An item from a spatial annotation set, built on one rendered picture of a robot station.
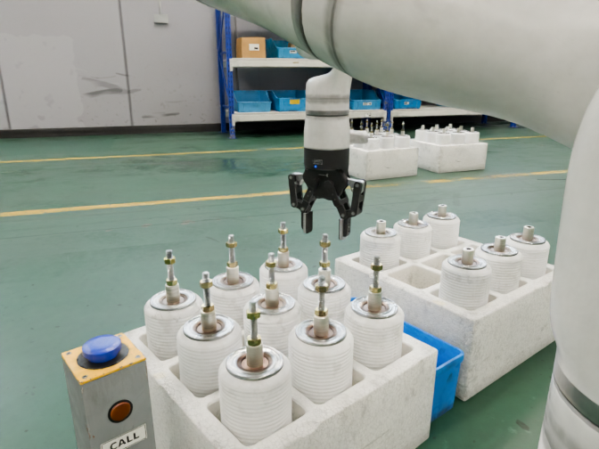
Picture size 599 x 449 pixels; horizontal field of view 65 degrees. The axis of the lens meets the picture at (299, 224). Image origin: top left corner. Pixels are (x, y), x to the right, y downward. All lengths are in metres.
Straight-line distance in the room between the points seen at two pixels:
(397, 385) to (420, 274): 0.44
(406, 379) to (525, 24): 0.60
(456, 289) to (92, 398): 0.68
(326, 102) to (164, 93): 4.93
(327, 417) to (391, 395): 0.14
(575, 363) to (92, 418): 0.46
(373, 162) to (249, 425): 2.41
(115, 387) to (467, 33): 0.47
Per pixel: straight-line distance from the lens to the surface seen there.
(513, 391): 1.09
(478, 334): 0.96
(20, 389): 1.16
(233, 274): 0.85
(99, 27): 5.65
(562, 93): 0.28
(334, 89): 0.74
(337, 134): 0.74
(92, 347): 0.57
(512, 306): 1.05
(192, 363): 0.71
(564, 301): 0.23
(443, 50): 0.28
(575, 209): 0.21
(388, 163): 2.98
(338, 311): 0.83
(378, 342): 0.76
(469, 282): 0.97
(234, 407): 0.63
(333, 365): 0.68
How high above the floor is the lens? 0.61
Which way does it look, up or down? 18 degrees down
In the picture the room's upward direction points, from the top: straight up
